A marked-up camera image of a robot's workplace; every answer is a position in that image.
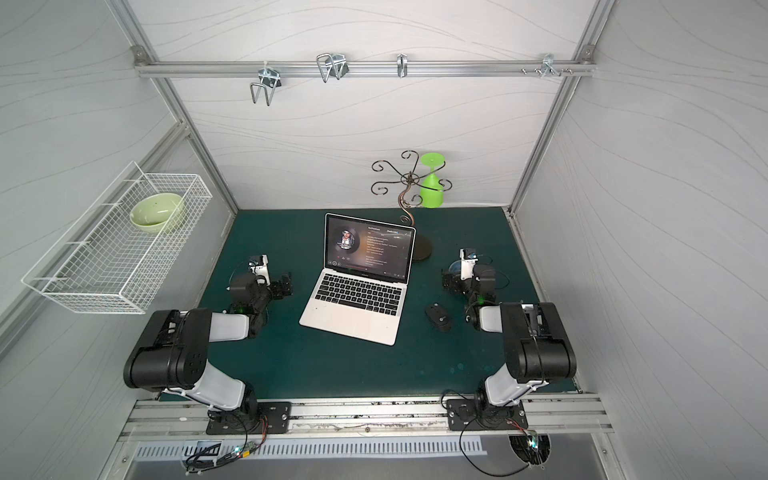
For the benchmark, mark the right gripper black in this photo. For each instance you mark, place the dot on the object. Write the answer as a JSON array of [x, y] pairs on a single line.
[[453, 282]]

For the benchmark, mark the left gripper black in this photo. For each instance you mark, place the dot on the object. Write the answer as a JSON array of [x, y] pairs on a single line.
[[276, 286]]

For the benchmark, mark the black wireless mouse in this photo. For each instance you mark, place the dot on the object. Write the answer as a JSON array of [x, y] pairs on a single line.
[[439, 317]]

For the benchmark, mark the silver laptop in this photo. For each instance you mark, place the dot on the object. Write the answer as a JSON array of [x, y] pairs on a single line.
[[361, 290]]

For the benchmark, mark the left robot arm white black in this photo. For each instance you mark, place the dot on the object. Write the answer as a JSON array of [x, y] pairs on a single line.
[[171, 354]]

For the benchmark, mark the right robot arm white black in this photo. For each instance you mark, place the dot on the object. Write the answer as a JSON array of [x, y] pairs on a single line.
[[535, 345]]

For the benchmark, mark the blue bowl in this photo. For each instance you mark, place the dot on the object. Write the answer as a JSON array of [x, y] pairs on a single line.
[[455, 267]]

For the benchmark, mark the green table mat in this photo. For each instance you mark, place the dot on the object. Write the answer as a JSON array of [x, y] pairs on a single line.
[[287, 360]]

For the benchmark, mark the green plastic goblet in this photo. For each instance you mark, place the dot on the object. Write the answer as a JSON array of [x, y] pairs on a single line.
[[431, 190]]

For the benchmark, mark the dark metal cup stand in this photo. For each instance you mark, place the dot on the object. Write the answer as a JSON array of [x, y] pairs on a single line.
[[409, 197]]

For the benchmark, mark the green bowl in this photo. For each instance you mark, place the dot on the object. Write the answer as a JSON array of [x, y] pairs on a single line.
[[159, 213]]

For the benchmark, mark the white vent grille strip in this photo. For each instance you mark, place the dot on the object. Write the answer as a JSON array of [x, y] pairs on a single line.
[[319, 448]]

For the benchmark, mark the metal double hook left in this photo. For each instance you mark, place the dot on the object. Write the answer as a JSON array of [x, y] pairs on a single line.
[[268, 81]]

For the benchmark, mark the metal double hook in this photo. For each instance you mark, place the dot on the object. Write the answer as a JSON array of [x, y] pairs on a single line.
[[332, 65], [268, 81]]

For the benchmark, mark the small metal hook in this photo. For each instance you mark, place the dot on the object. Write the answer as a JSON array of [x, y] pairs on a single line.
[[402, 66]]

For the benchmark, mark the metal double hook middle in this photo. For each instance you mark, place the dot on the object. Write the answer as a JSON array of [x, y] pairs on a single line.
[[332, 65]]

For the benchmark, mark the metal hook right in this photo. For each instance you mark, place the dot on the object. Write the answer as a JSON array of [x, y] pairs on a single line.
[[547, 69]]

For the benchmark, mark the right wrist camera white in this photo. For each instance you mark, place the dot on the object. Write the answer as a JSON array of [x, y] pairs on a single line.
[[468, 260]]

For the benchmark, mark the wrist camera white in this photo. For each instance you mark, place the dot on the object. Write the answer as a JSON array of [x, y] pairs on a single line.
[[258, 266], [468, 260]]

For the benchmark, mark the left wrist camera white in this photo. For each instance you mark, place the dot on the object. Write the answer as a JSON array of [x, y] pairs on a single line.
[[258, 266]]

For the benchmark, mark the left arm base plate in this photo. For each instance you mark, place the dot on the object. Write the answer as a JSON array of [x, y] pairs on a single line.
[[272, 416]]

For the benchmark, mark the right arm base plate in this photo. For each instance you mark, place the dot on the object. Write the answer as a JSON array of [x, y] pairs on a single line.
[[471, 416]]

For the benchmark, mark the white wire basket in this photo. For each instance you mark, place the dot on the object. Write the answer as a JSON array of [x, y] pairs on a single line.
[[102, 264]]

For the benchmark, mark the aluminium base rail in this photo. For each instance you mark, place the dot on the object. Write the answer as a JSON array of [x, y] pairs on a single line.
[[367, 417]]

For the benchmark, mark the aluminium top rail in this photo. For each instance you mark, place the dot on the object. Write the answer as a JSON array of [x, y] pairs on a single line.
[[357, 69]]

